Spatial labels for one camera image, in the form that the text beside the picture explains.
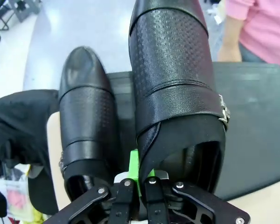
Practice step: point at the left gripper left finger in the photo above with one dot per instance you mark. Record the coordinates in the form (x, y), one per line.
(134, 163)

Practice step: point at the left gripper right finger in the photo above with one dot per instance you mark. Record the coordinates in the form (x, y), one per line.
(154, 200)

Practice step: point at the black shoe stand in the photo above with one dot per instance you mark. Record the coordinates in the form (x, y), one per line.
(252, 128)

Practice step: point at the person's right hand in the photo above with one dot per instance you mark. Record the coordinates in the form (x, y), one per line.
(229, 44)

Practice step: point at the black cap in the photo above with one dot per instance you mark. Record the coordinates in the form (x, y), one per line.
(43, 193)

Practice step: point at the black fabric cover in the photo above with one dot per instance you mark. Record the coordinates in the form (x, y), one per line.
(18, 121)

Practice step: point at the plastic bag colourful contents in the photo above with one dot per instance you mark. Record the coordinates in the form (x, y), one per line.
(16, 200)

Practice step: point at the blue jeans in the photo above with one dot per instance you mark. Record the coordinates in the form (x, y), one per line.
(249, 54)

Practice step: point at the gray plastic stool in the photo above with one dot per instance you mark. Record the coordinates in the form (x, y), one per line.
(25, 11)

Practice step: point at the person in pink hoodie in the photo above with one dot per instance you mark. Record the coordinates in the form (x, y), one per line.
(266, 28)

